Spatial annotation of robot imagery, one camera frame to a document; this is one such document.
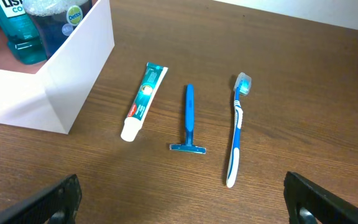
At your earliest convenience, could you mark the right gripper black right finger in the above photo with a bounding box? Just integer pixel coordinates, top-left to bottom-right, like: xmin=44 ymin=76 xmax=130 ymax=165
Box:
xmin=283 ymin=171 xmax=358 ymax=224

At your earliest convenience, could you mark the blue disposable razor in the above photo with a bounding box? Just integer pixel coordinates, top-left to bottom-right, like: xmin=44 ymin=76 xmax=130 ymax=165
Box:
xmin=170 ymin=84 xmax=206 ymax=154

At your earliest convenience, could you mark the white open cardboard box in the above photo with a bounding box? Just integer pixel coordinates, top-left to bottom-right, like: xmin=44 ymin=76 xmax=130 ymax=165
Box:
xmin=0 ymin=0 xmax=114 ymax=134

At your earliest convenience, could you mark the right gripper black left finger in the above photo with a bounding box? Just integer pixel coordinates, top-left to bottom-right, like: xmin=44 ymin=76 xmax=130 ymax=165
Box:
xmin=0 ymin=174 xmax=82 ymax=224

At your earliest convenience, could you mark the blue white toothbrush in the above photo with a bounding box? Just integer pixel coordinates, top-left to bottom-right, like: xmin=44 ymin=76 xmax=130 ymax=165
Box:
xmin=226 ymin=72 xmax=252 ymax=188

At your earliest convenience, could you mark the teal white toothpaste tube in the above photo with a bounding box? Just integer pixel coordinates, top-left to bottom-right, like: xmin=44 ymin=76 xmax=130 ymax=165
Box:
xmin=121 ymin=62 xmax=168 ymax=142

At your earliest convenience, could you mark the teal mouthwash bottle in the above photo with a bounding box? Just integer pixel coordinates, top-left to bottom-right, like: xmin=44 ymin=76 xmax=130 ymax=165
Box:
xmin=0 ymin=0 xmax=47 ymax=65

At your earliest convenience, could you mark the clear spray bottle purple liquid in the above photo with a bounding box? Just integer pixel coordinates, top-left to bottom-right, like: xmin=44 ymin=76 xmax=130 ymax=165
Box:
xmin=23 ymin=0 xmax=93 ymax=58

